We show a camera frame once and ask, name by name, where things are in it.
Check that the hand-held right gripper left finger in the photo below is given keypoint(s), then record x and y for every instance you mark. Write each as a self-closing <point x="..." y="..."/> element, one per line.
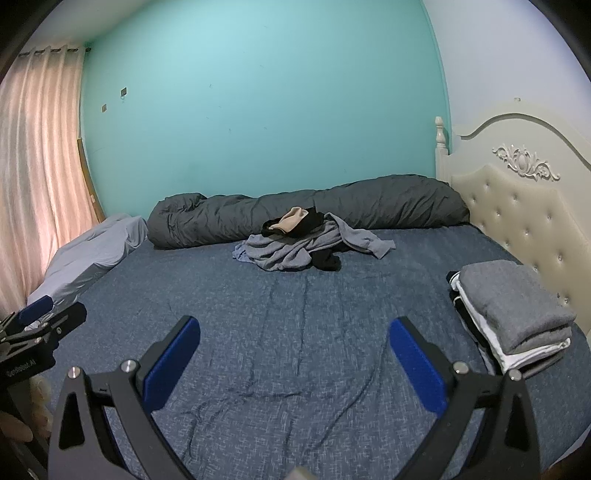
<point x="171" y="364"/>

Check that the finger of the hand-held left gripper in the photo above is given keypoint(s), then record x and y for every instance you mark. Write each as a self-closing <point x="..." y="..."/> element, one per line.
<point x="64" y="323"/>
<point x="39" y="305"/>

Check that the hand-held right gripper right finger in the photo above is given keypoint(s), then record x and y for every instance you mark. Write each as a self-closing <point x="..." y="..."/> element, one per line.
<point x="415" y="364"/>

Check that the grey fleece sweater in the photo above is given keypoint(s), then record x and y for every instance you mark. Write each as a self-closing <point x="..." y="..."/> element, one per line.
<point x="286" y="251"/>

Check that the person's left hand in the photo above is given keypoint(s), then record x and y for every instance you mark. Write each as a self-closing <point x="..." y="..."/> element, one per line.
<point x="14" y="427"/>

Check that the light grey pillow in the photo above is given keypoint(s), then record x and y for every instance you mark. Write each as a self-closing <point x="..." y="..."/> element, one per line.
<point x="92" y="249"/>

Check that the blue bed sheet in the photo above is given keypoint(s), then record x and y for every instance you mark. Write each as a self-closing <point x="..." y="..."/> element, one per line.
<point x="286" y="332"/>

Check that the light blue garment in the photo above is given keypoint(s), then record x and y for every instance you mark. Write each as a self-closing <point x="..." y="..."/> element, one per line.
<point x="240" y="253"/>

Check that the black cloth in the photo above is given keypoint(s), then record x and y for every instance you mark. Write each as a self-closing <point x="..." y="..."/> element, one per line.
<point x="327" y="262"/>

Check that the pink curtain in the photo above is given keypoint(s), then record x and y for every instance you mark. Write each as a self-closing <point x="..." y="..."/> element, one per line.
<point x="41" y="161"/>

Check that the dark grey rolled duvet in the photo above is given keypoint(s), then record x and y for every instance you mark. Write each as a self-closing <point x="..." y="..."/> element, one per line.
<point x="378" y="203"/>

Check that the black beige-lined garment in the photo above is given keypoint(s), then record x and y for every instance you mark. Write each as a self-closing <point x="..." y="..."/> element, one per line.
<point x="295" y="219"/>

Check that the cream tufted headboard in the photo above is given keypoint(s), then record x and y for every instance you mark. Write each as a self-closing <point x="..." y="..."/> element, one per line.
<point x="521" y="198"/>

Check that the curtain rod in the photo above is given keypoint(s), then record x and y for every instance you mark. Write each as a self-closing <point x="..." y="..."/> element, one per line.
<point x="55" y="49"/>

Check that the wooden window frame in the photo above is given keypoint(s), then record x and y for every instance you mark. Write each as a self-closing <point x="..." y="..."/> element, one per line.
<point x="88" y="177"/>

